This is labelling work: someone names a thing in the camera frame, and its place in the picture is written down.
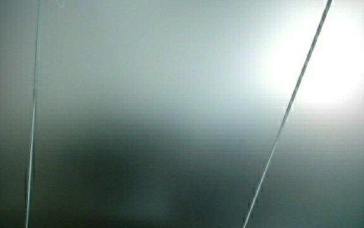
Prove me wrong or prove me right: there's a thin white seam strip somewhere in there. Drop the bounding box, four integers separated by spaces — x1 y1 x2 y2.
24 0 42 228
242 0 334 228

